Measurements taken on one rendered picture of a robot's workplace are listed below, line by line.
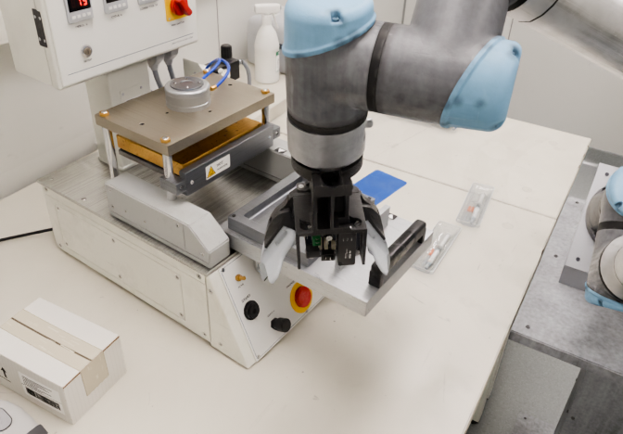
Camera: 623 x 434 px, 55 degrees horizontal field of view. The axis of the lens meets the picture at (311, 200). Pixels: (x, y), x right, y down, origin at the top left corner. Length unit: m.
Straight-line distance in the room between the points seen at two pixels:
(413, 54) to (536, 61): 2.92
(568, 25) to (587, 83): 2.79
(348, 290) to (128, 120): 0.47
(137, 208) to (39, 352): 0.27
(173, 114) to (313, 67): 0.60
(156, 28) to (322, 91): 0.72
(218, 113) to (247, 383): 0.46
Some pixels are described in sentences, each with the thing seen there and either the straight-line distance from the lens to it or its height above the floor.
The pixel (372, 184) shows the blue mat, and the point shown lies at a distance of 1.55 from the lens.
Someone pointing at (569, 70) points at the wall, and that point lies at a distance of 3.37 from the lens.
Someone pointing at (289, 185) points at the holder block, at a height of 0.99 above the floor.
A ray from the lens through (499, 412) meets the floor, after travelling 2.06.
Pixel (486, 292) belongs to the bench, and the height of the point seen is 0.75.
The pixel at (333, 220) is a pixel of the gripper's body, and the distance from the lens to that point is 0.57.
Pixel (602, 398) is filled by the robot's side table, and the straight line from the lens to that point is 1.57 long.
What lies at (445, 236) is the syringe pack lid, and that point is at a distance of 1.36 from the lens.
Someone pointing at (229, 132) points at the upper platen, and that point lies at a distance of 1.11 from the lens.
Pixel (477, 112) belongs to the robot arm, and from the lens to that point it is 0.48.
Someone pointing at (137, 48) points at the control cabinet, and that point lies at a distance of 1.17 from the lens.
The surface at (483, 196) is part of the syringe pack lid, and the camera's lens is 1.53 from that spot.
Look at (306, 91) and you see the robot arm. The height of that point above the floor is 1.37.
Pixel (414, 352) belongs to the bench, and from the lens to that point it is 1.12.
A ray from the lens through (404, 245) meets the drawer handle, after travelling 0.93.
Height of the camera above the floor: 1.57
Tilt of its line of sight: 34 degrees down
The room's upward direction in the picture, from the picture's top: 2 degrees clockwise
